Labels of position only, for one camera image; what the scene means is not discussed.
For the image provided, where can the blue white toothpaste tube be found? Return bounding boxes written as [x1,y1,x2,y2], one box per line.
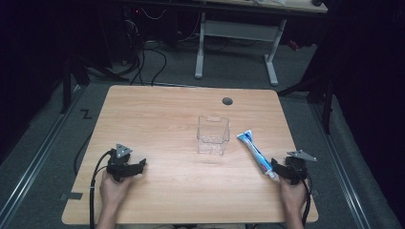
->
[236,129,278,181]

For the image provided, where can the person's right hand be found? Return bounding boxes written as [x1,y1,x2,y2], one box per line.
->
[278,176,309,218]

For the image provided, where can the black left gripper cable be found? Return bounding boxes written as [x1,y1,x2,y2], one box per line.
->
[88,149,115,229]

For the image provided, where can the grey tape strip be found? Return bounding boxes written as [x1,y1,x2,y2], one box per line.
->
[59,191,84,202]

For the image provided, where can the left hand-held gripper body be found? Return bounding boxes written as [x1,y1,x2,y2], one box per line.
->
[106,142,134,183]

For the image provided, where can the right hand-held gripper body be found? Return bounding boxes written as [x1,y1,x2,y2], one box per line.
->
[284,149,318,186]

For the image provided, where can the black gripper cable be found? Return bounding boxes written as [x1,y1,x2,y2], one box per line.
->
[300,173,315,227]
[88,149,115,229]

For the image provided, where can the person's left hand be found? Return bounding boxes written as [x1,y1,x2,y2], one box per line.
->
[98,173,135,210]

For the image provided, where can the clear plastic box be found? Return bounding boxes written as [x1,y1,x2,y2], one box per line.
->
[196,114,231,156]

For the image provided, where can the black metal stand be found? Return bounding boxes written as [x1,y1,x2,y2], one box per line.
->
[276,71,336,135]
[59,52,130,115]

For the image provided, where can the thin black floor cable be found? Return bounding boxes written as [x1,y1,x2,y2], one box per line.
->
[73,131,94,177]

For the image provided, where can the white desk frame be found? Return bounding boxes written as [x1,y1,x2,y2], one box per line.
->
[193,0,330,87]

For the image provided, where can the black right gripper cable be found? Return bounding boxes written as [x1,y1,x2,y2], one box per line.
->
[300,173,315,227]

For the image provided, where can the dark computer equipment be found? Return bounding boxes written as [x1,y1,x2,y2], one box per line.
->
[119,5,146,66]

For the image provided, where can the black floor cables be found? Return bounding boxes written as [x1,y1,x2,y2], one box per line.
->
[125,39,168,87]

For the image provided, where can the metal floor rail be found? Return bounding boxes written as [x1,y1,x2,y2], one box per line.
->
[309,101,373,229]
[0,85,84,223]

